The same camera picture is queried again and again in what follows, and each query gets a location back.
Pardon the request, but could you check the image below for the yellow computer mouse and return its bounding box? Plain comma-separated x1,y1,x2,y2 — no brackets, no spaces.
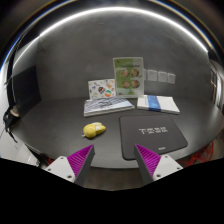
83,122,106,138

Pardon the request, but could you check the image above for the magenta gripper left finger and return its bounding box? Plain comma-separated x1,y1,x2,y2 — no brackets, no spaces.
44,144,96,187

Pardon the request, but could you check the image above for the white wall paper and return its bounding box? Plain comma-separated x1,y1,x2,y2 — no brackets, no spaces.
167,73,176,84
158,71,168,83
147,70,158,81

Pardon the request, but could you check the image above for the black mouse pad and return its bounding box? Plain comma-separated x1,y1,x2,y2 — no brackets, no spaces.
120,115,188,160

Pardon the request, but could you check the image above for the blue striped book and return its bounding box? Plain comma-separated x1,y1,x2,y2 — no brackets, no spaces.
84,97,134,117

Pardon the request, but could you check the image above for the white book blue band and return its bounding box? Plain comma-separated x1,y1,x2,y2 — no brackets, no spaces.
137,95,180,114

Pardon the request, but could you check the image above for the white wall paper right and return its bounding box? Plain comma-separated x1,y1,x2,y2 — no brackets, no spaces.
167,73,176,84

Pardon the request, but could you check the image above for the red cable under table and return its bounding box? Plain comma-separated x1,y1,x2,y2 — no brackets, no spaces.
177,141,215,168

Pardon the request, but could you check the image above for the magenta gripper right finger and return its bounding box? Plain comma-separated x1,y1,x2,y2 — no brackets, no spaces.
133,143,184,186

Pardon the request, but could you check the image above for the black monitor panel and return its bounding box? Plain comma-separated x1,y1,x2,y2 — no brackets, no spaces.
12,66,42,117

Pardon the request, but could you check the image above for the white wall paper middle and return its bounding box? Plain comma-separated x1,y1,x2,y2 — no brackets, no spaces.
158,71,168,83

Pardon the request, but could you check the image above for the white wall paper left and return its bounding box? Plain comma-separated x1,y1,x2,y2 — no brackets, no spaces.
147,70,158,81

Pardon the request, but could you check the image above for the white sticker card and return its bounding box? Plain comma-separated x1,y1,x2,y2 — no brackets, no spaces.
88,79,116,99

